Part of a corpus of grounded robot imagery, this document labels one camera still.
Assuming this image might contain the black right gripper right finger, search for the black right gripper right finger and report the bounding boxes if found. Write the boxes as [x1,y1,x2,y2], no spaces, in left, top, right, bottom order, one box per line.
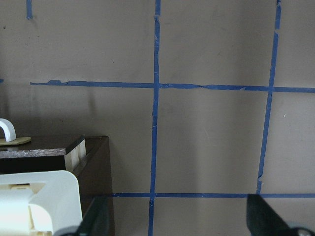
[247,194,315,236]

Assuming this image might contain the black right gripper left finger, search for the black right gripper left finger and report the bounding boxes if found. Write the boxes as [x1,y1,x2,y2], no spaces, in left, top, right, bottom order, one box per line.
[56,196,110,236]

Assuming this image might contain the wooden drawer white handle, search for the wooden drawer white handle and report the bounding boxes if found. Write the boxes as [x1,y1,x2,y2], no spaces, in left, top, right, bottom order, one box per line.
[0,118,86,174]

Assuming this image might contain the dark brown drawer cabinet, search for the dark brown drawer cabinet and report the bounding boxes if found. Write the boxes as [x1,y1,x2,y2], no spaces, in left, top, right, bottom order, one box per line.
[73,136,115,236]

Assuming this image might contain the cream plastic storage box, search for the cream plastic storage box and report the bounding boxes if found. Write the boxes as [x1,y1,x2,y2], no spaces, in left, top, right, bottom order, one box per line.
[0,170,82,236]

